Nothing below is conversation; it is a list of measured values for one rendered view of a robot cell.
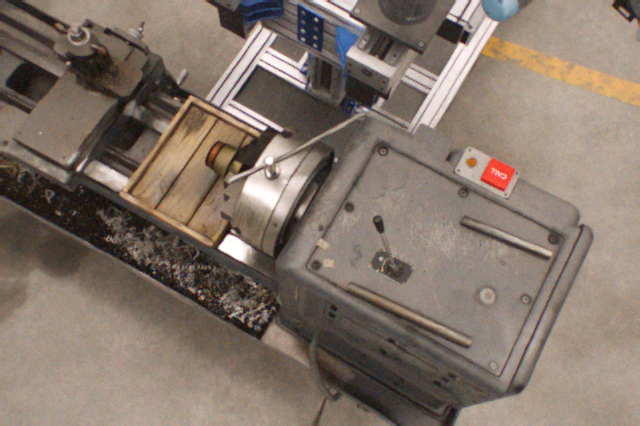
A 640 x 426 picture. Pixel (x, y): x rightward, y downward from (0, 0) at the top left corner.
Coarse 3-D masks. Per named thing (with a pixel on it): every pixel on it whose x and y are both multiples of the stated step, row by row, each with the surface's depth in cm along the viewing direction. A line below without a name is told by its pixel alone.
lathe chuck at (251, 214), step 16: (288, 128) 169; (272, 144) 162; (288, 144) 163; (288, 160) 161; (256, 176) 160; (288, 176) 159; (256, 192) 160; (272, 192) 159; (240, 208) 162; (256, 208) 161; (272, 208) 159; (240, 224) 165; (256, 224) 162; (256, 240) 166
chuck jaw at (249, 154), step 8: (264, 136) 167; (272, 136) 167; (288, 136) 167; (256, 144) 170; (264, 144) 168; (240, 152) 172; (248, 152) 171; (256, 152) 170; (240, 160) 173; (248, 160) 172; (256, 160) 171
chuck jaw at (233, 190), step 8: (232, 176) 173; (224, 184) 174; (232, 184) 172; (240, 184) 172; (224, 192) 171; (232, 192) 171; (240, 192) 171; (232, 200) 170; (224, 208) 169; (232, 208) 169; (224, 216) 170; (240, 232) 169
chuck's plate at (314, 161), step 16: (320, 144) 168; (304, 160) 161; (320, 160) 163; (304, 176) 159; (288, 192) 159; (288, 208) 159; (272, 224) 161; (288, 224) 166; (272, 240) 163; (272, 256) 171
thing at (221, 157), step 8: (216, 144) 175; (224, 144) 176; (208, 152) 174; (216, 152) 174; (224, 152) 173; (232, 152) 173; (208, 160) 174; (216, 160) 173; (224, 160) 173; (232, 160) 174; (216, 168) 174; (224, 168) 173; (232, 168) 174; (240, 168) 173; (224, 176) 174
